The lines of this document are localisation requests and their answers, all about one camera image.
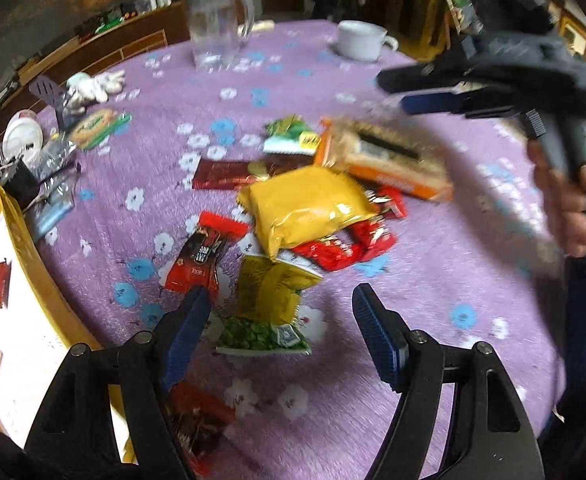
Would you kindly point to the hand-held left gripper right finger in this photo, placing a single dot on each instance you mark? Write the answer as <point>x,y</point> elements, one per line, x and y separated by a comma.
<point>373,340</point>

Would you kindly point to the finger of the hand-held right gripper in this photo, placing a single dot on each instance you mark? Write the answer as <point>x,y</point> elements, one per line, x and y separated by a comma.
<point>413,77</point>
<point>433,103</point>

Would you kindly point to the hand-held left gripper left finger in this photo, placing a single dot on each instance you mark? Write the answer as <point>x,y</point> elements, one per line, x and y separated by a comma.
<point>192,332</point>

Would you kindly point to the red black candy packet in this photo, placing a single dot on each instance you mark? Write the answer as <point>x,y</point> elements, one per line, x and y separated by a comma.
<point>200,420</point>
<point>198,260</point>

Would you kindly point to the orange cracker packet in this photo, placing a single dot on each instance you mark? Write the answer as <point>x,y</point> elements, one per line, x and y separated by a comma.
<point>388,170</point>

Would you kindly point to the yellow green pea packet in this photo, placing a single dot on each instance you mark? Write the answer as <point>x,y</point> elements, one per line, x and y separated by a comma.
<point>268,295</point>

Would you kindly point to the yellow snack bag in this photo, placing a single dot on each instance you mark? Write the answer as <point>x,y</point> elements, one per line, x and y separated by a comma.
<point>308,210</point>

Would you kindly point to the long dark red wafer packet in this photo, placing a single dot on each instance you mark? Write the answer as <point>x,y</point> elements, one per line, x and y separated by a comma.
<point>218,175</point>

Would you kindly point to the yellow cardboard box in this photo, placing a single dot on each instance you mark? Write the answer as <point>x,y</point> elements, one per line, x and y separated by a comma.
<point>23,310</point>

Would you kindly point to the person's right hand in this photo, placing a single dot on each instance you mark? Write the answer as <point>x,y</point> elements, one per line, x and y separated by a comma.
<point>565,200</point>

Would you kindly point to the purple floral tablecloth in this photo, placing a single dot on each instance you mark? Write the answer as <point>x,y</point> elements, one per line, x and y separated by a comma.
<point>423,310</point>

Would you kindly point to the white cup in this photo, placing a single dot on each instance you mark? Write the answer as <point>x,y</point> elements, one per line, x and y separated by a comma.
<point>360,37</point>

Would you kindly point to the green snack packet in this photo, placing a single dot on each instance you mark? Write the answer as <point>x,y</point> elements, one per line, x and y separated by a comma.
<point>285,132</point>

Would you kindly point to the light blue packet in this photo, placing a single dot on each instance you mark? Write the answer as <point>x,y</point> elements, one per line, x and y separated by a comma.
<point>48,215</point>

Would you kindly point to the glass pitcher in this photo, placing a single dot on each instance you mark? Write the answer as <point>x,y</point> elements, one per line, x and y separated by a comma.
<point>218,25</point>

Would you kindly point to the grey zip bag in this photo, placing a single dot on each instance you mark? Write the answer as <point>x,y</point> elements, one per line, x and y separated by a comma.
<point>55,157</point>

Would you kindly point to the black small container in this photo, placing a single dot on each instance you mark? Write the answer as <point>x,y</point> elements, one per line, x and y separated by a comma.
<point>23,182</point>

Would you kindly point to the round cracker packet green edge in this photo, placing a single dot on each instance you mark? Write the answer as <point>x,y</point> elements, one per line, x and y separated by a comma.
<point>95,127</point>

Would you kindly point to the white gloves bundle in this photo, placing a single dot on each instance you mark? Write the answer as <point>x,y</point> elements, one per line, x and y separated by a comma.
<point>93,87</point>

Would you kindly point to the wooden glass display cabinet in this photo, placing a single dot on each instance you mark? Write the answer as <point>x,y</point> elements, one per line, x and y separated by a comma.
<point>138,30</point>

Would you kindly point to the black slotted tool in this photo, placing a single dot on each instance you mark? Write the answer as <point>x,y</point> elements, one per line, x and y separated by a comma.
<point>48,92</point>

